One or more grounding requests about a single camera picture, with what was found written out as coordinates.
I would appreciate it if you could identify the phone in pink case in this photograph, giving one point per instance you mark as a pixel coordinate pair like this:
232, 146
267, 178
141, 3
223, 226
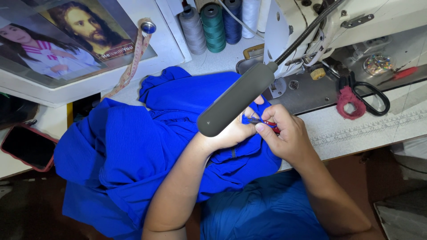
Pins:
28, 146

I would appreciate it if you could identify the person's right hand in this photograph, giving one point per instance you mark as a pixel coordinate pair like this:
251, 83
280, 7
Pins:
290, 136

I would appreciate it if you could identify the clear container of pins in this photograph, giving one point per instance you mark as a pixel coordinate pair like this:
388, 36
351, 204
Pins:
378, 64

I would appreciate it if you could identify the blue round knob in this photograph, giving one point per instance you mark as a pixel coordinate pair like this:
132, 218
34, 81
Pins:
148, 27

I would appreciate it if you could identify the grey thread spool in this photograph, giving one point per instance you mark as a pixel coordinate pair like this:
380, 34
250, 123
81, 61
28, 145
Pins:
193, 33

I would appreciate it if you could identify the pink measuring tape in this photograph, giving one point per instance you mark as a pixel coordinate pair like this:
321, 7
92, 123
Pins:
131, 66

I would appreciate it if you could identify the white thread spool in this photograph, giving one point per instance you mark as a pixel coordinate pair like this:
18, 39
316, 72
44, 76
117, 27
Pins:
250, 20

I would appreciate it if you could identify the grey sheet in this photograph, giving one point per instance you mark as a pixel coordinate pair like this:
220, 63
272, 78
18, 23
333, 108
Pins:
405, 216

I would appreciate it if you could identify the black scissors with red wrap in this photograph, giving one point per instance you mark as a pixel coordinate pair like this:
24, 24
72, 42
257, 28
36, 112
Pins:
350, 103

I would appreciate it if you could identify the person's left hand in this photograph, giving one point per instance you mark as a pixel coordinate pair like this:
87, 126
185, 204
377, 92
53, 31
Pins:
230, 133

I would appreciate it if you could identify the black bag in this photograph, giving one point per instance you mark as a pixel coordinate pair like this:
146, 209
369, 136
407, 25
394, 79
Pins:
16, 111

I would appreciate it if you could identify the green thread spool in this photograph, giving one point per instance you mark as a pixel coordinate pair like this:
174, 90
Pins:
213, 30

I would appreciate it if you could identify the blue fabric garment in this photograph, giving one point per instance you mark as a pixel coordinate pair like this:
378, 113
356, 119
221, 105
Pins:
133, 150

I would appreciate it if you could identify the navy thread spool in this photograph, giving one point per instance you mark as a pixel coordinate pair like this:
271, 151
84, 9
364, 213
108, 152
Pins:
232, 26

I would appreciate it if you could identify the ruler strip on table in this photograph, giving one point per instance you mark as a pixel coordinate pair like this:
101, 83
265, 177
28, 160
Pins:
367, 129

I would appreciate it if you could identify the white cabinet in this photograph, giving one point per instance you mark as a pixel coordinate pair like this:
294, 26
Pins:
168, 43

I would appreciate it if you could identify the grey gooseneck lamp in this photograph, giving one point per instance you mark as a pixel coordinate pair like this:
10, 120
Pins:
233, 100

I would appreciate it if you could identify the white sewing machine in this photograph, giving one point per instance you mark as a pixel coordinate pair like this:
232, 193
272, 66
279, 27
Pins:
383, 16

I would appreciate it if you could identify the framed pictures panel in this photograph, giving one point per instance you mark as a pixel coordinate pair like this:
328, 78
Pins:
66, 40

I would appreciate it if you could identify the person's blue clothing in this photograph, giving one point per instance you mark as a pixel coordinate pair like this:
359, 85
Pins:
263, 213

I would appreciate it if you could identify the white thread cone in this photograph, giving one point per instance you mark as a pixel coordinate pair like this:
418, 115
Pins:
263, 15

